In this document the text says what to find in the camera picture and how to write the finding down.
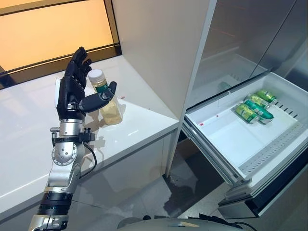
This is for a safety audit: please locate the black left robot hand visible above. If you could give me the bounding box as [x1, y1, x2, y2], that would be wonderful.
[54, 47, 118, 121]

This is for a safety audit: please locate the yellow drink bottle white cap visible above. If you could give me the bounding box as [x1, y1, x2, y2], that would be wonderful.
[88, 69, 123, 126]

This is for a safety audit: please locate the white fridge drawer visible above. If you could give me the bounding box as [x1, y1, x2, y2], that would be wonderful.
[181, 71, 308, 222]

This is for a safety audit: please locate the white counter cabinet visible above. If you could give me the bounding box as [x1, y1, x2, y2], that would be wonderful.
[0, 54, 180, 215]

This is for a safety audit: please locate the orange lit window panel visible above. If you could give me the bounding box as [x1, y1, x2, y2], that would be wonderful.
[0, 0, 121, 90]

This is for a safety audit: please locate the white tall side panel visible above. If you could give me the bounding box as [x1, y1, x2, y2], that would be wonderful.
[112, 0, 217, 178]

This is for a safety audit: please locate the grey robot body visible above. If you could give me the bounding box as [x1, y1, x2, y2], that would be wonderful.
[117, 216, 248, 231]

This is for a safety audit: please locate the silver refrigerator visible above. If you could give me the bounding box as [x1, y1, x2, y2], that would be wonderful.
[185, 0, 308, 111]

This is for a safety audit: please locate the teal green drink can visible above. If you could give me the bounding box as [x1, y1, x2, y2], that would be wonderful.
[244, 100, 274, 125]

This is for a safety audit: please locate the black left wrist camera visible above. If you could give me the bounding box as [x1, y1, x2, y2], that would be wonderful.
[80, 128, 96, 143]

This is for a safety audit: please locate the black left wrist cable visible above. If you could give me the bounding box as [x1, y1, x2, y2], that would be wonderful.
[79, 143, 98, 179]

